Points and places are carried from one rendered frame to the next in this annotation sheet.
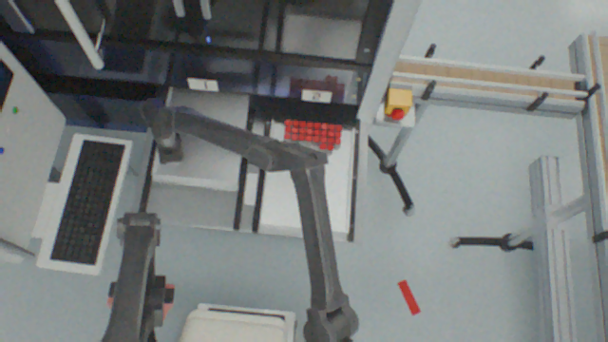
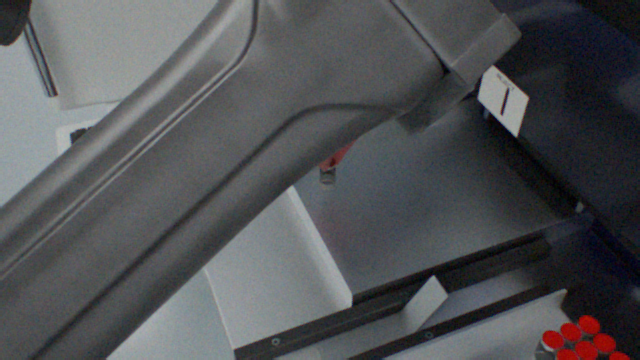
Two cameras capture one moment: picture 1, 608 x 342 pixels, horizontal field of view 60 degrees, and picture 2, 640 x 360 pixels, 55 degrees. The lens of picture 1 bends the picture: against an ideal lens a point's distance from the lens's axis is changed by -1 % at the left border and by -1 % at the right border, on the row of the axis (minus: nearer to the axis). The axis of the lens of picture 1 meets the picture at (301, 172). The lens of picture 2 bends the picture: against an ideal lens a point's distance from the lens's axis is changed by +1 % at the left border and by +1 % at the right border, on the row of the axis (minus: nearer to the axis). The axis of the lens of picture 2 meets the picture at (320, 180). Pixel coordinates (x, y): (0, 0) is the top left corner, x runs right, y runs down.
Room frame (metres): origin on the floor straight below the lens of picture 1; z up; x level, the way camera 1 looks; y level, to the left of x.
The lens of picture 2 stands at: (0.33, -0.17, 1.47)
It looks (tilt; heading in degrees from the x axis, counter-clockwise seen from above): 44 degrees down; 70
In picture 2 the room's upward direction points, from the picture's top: straight up
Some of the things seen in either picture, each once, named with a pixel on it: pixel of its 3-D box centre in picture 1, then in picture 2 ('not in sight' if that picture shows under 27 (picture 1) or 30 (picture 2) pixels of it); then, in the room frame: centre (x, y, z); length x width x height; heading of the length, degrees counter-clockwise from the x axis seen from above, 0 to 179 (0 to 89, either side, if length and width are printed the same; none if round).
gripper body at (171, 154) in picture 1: (167, 142); not in sight; (0.55, 0.39, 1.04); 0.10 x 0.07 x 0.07; 19
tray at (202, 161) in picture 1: (203, 129); (426, 187); (0.66, 0.32, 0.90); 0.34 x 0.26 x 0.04; 2
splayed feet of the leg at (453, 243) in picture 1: (504, 244); not in sight; (0.65, -0.97, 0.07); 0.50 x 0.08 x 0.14; 92
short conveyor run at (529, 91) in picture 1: (480, 82); not in sight; (0.96, -0.54, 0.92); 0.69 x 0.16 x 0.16; 92
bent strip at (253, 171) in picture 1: (251, 179); (381, 322); (0.52, 0.15, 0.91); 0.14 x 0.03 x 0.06; 3
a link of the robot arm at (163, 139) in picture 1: (162, 132); not in sight; (0.55, 0.39, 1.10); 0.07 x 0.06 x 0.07; 37
